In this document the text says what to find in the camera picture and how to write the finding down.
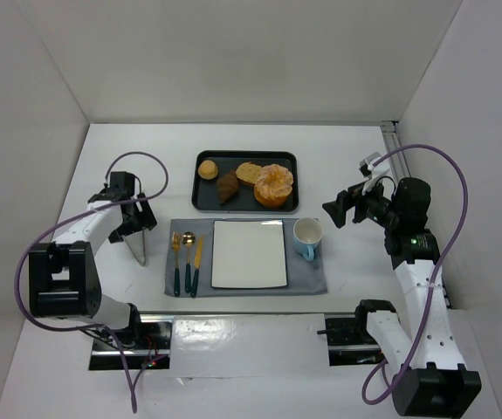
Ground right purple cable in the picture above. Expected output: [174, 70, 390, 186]
[361, 143, 470, 402]

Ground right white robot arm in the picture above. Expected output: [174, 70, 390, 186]
[322, 177, 482, 418]

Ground brown chocolate croissant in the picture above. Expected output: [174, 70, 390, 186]
[217, 170, 239, 205]

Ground gold fork green handle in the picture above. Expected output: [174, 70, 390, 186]
[172, 232, 181, 297]

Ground sliced loaf cake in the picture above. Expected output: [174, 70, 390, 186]
[236, 161, 262, 187]

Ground white square plate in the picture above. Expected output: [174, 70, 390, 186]
[211, 220, 288, 290]

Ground gold spoon green handle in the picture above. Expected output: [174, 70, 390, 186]
[182, 231, 196, 293]

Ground blue white mug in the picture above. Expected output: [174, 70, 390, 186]
[292, 218, 323, 262]

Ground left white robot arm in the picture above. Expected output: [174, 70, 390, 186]
[28, 171, 157, 347]

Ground large sugared round bread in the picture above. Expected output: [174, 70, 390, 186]
[254, 164, 293, 209]

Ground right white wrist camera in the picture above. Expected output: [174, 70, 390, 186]
[360, 152, 390, 195]

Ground small round bun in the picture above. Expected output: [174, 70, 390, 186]
[197, 160, 219, 180]

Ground silver metal tongs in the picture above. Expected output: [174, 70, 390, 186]
[124, 230, 148, 267]

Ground black baking tray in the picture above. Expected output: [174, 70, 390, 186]
[191, 150, 299, 213]

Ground aluminium frame post right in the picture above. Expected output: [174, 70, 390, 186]
[381, 120, 410, 180]

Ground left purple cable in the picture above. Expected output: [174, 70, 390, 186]
[13, 151, 169, 414]

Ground purple cable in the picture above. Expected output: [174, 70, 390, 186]
[361, 143, 470, 402]
[13, 151, 169, 414]

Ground gold knife green handle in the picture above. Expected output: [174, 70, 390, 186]
[189, 236, 204, 298]

